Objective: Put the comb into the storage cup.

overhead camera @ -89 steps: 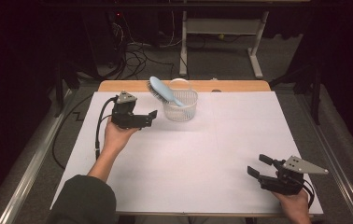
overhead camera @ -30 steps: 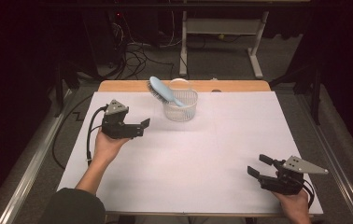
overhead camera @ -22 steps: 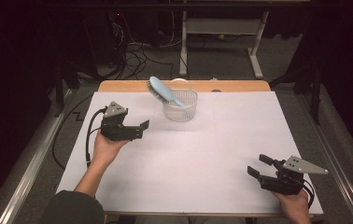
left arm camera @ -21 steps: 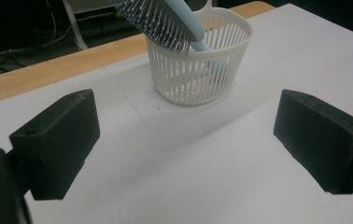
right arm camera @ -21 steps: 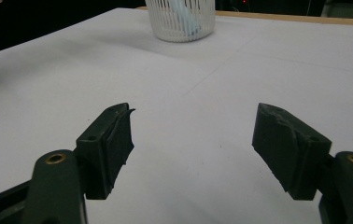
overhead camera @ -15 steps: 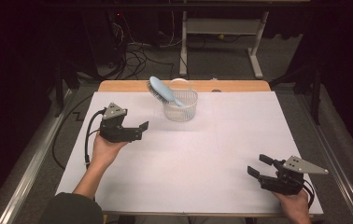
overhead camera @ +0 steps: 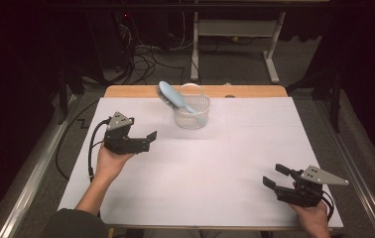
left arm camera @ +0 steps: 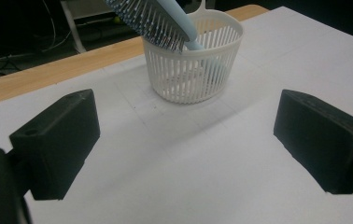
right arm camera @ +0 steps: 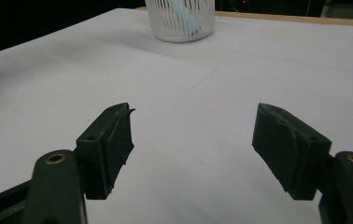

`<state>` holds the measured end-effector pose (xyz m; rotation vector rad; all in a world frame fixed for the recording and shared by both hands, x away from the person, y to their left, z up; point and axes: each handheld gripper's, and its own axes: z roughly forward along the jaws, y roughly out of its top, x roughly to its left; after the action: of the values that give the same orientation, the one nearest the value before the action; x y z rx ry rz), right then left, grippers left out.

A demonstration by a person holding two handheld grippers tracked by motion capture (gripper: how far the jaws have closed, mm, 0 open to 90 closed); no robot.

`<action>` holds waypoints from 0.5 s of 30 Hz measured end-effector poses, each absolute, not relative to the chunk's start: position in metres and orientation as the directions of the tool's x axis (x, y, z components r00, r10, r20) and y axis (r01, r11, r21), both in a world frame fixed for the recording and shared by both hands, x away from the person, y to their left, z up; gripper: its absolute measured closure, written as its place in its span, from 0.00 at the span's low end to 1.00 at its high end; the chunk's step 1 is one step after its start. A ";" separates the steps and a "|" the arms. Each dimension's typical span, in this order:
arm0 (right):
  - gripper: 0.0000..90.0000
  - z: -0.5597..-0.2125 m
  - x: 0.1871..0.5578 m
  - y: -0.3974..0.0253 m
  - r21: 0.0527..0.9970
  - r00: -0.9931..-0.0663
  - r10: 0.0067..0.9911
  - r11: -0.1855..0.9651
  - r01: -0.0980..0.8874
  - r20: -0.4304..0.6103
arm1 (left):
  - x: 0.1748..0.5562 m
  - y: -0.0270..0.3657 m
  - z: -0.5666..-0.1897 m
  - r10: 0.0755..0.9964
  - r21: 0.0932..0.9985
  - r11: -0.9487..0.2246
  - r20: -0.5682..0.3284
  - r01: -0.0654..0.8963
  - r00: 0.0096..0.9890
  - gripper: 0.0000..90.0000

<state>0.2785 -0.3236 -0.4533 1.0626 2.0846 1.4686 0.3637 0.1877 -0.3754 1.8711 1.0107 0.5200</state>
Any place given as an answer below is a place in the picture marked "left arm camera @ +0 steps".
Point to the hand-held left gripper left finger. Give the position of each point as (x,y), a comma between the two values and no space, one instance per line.
(59,140)

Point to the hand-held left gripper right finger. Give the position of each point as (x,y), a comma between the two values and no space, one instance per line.
(321,140)

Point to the light blue plastic scoop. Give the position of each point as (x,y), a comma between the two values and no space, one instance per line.
(177,15)

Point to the white table cover sheet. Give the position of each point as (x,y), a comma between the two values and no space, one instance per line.
(180,161)

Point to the small yellow-green ball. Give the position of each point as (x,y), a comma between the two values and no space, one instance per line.
(116,20)

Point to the white metal desk frame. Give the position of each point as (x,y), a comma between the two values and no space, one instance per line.
(73,31)

